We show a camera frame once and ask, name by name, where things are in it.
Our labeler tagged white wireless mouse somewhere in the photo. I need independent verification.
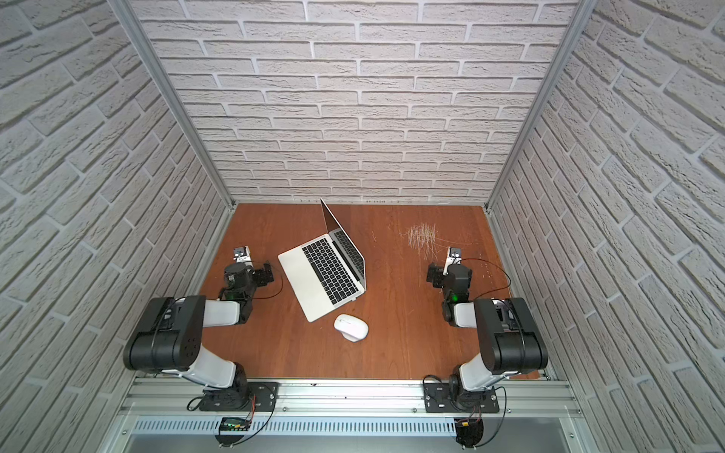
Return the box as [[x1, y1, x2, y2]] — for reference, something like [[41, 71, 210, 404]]
[[333, 314, 369, 343]]

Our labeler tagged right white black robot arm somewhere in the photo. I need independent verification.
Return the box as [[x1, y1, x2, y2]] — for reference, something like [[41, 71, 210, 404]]
[[427, 263, 549, 411]]

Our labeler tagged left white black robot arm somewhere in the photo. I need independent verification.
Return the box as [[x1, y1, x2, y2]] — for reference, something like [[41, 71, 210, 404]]
[[122, 262, 274, 413]]

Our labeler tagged silver open laptop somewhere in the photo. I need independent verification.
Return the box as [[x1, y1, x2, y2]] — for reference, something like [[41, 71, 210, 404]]
[[278, 200, 367, 323]]

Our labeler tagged left green controller board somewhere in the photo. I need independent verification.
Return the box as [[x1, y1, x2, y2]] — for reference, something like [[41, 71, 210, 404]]
[[218, 417, 252, 435]]

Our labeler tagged right black controller board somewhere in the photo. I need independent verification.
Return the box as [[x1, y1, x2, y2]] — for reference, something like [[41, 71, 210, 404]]
[[454, 418, 484, 448]]

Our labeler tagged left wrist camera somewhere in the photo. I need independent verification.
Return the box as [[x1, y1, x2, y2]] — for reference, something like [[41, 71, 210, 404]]
[[233, 245, 252, 266]]

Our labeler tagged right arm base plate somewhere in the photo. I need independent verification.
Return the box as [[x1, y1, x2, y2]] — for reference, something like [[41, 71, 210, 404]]
[[422, 379, 500, 415]]

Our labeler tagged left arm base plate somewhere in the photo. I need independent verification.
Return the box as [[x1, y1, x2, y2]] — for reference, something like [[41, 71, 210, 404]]
[[194, 381, 279, 411]]

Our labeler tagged aluminium front rail frame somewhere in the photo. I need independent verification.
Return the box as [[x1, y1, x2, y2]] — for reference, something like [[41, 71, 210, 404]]
[[101, 377, 597, 452]]

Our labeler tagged left aluminium corner post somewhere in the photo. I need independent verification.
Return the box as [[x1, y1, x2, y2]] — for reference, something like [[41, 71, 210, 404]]
[[108, 0, 235, 211]]

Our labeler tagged aluminium corner post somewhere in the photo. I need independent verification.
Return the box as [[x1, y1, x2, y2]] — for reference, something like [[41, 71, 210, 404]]
[[484, 0, 598, 215], [108, 0, 235, 211]]

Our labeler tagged right aluminium corner post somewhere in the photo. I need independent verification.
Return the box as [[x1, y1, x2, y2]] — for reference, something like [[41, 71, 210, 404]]
[[484, 0, 598, 215]]

